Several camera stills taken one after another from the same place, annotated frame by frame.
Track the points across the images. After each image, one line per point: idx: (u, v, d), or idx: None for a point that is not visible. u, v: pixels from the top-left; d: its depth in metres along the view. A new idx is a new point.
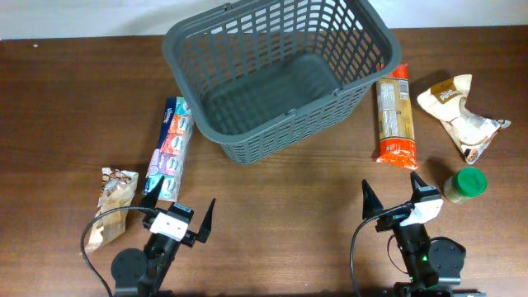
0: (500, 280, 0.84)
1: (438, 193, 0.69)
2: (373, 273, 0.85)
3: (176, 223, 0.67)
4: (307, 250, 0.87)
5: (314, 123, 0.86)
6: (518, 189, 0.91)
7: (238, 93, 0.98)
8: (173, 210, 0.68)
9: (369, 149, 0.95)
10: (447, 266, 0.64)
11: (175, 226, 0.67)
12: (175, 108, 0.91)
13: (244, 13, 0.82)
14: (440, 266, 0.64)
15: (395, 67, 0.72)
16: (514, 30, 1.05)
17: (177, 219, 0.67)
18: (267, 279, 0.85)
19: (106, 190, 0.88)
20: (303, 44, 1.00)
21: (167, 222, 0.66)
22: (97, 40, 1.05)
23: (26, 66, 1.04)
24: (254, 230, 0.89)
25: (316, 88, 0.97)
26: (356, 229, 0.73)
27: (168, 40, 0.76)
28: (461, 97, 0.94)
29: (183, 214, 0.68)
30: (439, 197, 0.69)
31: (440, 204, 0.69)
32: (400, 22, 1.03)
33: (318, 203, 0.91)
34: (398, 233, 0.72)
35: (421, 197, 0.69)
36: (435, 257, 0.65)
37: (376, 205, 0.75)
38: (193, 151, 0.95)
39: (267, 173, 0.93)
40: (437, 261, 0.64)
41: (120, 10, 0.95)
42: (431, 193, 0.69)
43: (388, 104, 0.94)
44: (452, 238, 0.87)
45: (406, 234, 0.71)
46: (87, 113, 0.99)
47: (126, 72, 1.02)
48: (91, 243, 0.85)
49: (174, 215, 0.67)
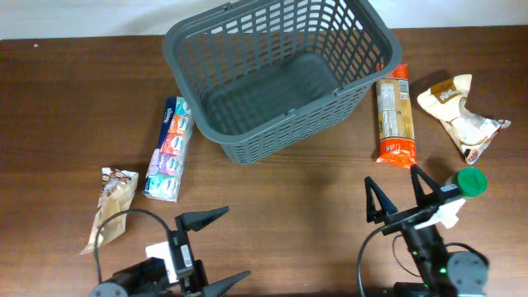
0: (500, 280, 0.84)
1: (459, 195, 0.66)
2: (374, 273, 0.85)
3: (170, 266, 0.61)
4: (308, 250, 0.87)
5: (313, 123, 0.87)
6: (518, 189, 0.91)
7: (238, 93, 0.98)
8: (177, 251, 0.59)
9: (369, 149, 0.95)
10: (469, 282, 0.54)
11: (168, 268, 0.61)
12: (175, 108, 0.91)
13: (245, 13, 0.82)
14: (459, 280, 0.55)
15: (395, 68, 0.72)
16: (513, 30, 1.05)
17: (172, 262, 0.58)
18: (268, 279, 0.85)
19: (106, 190, 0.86)
20: (303, 44, 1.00)
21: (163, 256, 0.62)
22: (96, 40, 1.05)
23: (25, 66, 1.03)
24: (255, 230, 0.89)
25: (316, 87, 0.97)
26: (371, 233, 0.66)
27: (169, 40, 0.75)
28: (461, 97, 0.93)
29: (177, 264, 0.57)
30: (460, 198, 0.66)
31: (460, 204, 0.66)
32: (400, 23, 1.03)
33: (318, 203, 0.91)
34: (409, 238, 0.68)
35: (443, 199, 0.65)
36: (455, 271, 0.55)
37: (389, 209, 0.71)
38: (193, 151, 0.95)
39: (267, 173, 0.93)
40: (457, 276, 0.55)
41: (120, 10, 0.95)
42: (452, 195, 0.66)
43: (388, 104, 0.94)
44: (452, 238, 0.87)
45: (417, 240, 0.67)
46: (87, 113, 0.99)
47: (126, 72, 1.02)
48: (91, 244, 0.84)
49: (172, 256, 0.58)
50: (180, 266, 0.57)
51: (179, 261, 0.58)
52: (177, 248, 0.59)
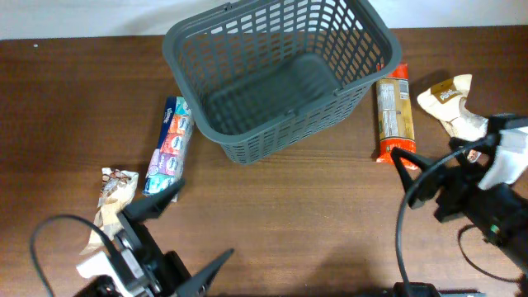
0: (500, 280, 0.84)
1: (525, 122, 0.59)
2: (374, 273, 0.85)
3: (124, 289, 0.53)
4: (308, 250, 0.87)
5: (313, 124, 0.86)
6: (518, 189, 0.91)
7: (238, 93, 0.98)
8: (119, 262, 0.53)
9: (369, 149, 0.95)
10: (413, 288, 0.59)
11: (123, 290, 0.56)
12: (175, 108, 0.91)
13: (245, 13, 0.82)
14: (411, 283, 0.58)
15: (395, 68, 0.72)
16: (513, 30, 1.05)
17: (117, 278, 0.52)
18: (268, 279, 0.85)
19: (106, 190, 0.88)
20: (303, 44, 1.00)
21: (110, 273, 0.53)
22: (96, 39, 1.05)
23: (25, 66, 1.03)
24: (255, 230, 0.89)
25: (317, 87, 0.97)
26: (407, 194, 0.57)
27: (169, 40, 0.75)
28: (461, 97, 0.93)
29: (124, 280, 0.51)
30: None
31: None
32: (400, 23, 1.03)
33: (318, 203, 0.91)
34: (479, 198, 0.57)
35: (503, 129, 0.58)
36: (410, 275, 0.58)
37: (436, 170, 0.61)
38: (193, 151, 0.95)
39: (267, 173, 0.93)
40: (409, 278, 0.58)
41: (120, 10, 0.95)
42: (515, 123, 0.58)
43: (388, 104, 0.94)
44: (452, 238, 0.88)
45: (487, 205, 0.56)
46: (87, 113, 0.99)
47: (126, 72, 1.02)
48: (91, 243, 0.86)
49: (115, 268, 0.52)
50: (127, 280, 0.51)
51: (125, 275, 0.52)
52: (117, 256, 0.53)
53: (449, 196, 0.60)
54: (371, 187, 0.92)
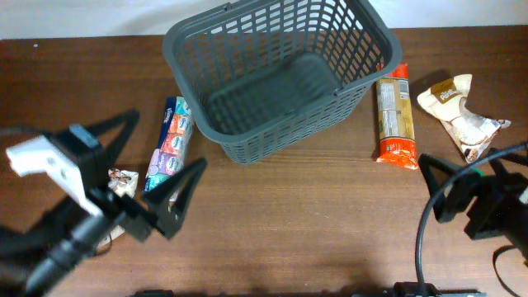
0: (501, 280, 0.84)
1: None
2: (374, 273, 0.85)
3: (76, 176, 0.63)
4: (308, 250, 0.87)
5: (313, 123, 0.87)
6: None
7: (239, 93, 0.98)
8: (63, 141, 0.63)
9: (369, 149, 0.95)
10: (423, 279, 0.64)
11: (77, 196, 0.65)
12: (174, 108, 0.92)
13: (245, 13, 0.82)
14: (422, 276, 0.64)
15: (395, 68, 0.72)
16: (514, 30, 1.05)
17: (58, 153, 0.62)
18: (268, 279, 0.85)
19: None
20: (303, 44, 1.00)
21: (49, 158, 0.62)
22: (96, 39, 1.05)
23: (25, 66, 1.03)
24: (255, 230, 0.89)
25: (317, 87, 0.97)
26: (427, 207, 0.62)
27: (169, 40, 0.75)
28: (461, 97, 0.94)
29: (62, 152, 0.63)
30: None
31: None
32: (400, 22, 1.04)
33: (318, 202, 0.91)
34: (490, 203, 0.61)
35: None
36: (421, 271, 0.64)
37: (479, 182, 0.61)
38: (193, 151, 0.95)
39: (267, 173, 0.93)
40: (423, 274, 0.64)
41: (120, 9, 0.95)
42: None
43: (388, 104, 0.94)
44: (452, 238, 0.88)
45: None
46: (87, 112, 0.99)
47: (126, 72, 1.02)
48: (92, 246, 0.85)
49: (57, 149, 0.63)
50: (71, 148, 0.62)
51: (63, 149, 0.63)
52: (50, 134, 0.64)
53: (485, 208, 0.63)
54: (370, 186, 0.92)
